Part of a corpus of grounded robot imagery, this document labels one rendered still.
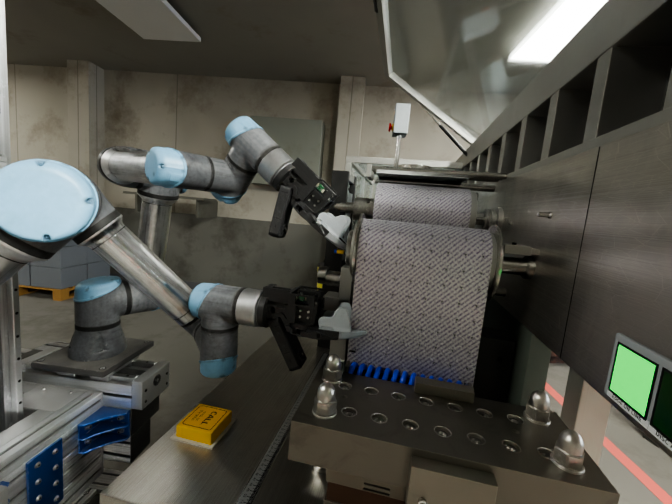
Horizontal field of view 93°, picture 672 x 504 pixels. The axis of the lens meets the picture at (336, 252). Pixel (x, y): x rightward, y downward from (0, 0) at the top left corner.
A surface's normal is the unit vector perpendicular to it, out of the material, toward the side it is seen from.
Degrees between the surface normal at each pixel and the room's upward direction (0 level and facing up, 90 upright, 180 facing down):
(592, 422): 90
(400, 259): 90
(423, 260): 90
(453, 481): 90
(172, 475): 0
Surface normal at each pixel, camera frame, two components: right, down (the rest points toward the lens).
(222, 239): -0.08, 0.12
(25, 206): 0.61, 0.06
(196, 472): 0.09, -0.99
